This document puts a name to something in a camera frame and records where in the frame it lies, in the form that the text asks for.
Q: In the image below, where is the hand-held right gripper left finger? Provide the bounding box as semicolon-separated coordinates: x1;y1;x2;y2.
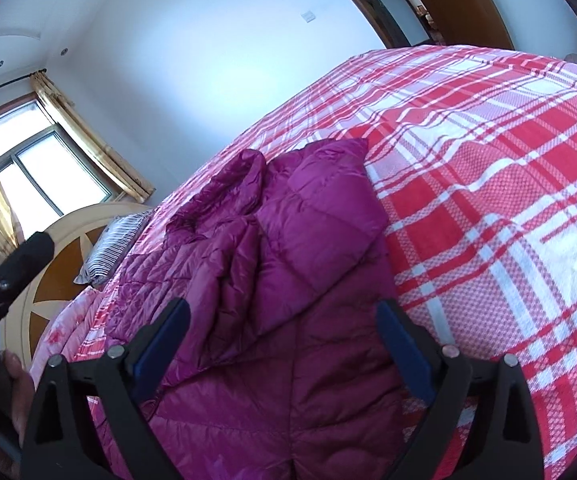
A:
18;299;190;480

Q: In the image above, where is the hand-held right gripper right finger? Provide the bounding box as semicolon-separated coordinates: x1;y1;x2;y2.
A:
375;299;550;480

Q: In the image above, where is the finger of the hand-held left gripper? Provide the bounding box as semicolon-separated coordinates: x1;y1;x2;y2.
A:
0;231;55;348

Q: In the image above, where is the magenta down jacket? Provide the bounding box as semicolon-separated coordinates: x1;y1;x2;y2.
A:
104;137;436;480

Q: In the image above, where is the person's left hand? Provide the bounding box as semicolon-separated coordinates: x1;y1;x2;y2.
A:
0;350;36;480

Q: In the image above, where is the cream wooden headboard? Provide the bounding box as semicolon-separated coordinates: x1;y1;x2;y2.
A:
3;202;152;367

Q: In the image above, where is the pink floral quilt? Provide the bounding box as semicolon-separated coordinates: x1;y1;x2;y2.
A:
31;286;106;376

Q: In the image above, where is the striped pillow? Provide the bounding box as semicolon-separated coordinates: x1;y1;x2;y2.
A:
73;210;155;289

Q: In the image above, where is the window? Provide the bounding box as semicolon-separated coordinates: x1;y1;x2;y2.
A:
0;100;119;218

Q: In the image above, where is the black curtain rod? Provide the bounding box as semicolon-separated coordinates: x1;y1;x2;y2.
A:
0;67;49;104

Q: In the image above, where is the red plaid bed sheet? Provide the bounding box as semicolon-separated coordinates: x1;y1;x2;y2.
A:
31;45;577;480

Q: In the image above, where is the brown wooden door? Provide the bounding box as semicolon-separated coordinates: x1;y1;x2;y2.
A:
391;0;515;52

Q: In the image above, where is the dark door frame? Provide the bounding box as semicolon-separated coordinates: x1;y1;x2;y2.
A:
317;0;430;52

